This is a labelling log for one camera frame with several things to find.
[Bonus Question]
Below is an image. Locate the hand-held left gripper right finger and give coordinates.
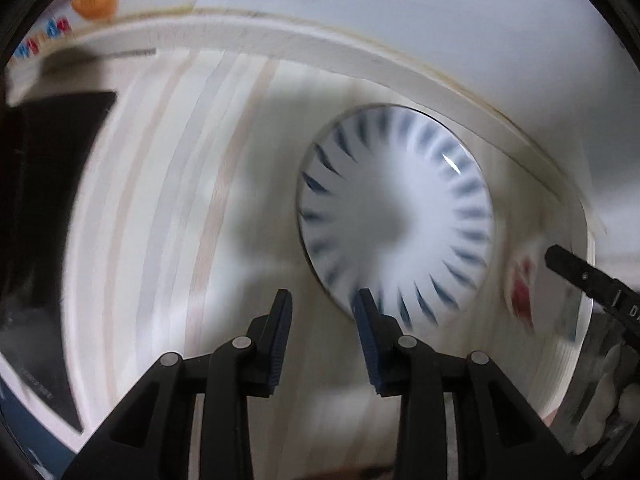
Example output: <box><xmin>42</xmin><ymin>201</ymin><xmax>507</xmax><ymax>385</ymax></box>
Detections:
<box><xmin>352</xmin><ymin>287</ymin><xmax>583</xmax><ymax>480</ymax></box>

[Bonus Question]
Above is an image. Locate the white plate with blue strokes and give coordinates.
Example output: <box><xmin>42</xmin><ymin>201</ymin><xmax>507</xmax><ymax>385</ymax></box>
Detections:
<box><xmin>297</xmin><ymin>104</ymin><xmax>496</xmax><ymax>333</ymax></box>

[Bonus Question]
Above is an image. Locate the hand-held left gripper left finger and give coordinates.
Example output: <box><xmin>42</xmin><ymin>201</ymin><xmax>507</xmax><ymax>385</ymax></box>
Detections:
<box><xmin>60</xmin><ymin>289</ymin><xmax>294</xmax><ymax>480</ymax></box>

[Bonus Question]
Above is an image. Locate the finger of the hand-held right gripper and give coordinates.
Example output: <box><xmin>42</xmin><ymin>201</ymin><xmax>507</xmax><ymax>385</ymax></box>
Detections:
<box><xmin>544</xmin><ymin>245</ymin><xmax>623</xmax><ymax>316</ymax></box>

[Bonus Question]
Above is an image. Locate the colourful wall sticker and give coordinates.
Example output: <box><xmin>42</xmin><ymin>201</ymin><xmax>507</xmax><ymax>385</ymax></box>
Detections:
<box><xmin>7</xmin><ymin>0</ymin><xmax>158</xmax><ymax>93</ymax></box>

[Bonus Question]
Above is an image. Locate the black stove top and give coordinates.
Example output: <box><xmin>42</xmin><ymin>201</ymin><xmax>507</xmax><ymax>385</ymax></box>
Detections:
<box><xmin>0</xmin><ymin>89</ymin><xmax>119</xmax><ymax>435</ymax></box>

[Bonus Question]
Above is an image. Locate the red patterned plate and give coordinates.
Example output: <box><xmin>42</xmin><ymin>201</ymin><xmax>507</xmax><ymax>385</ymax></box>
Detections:
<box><xmin>504</xmin><ymin>242</ymin><xmax>553</xmax><ymax>333</ymax></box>

